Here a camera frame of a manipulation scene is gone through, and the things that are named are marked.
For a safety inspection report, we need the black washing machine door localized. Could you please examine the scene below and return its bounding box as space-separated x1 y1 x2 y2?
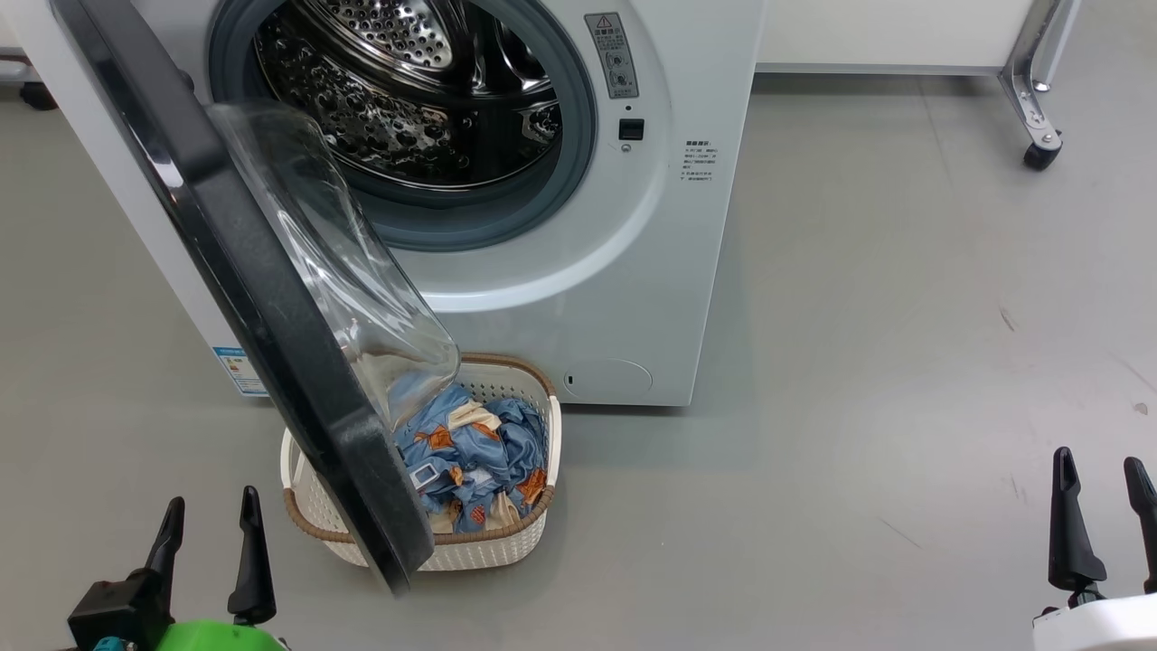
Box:
50 0 462 598

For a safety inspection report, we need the cream perforated laundry basket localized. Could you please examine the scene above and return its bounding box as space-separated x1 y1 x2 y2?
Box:
280 353 563 572

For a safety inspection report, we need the blue orange cream garment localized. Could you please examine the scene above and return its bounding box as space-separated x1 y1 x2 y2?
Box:
389 371 507 534

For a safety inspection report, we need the metal partition leg with caster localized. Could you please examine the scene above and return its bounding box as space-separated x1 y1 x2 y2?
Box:
997 0 1082 173
0 50 58 111

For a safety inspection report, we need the grey warning label sticker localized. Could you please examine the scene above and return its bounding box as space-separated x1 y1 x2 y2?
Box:
585 12 640 100

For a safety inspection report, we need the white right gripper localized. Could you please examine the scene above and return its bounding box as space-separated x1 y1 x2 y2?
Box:
1033 446 1157 651

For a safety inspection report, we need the blue energy label sticker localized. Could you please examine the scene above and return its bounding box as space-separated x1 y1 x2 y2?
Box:
212 346 268 397

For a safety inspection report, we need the white partition board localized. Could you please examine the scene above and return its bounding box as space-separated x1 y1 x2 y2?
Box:
757 0 1040 78

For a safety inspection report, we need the stainless steel washing machine drum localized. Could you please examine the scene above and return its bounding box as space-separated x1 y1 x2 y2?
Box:
253 0 563 191

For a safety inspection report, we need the white front-load washing machine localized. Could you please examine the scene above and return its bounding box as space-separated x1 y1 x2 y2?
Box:
0 0 769 408

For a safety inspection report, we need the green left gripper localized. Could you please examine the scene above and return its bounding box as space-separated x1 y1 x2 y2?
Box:
127 486 292 651

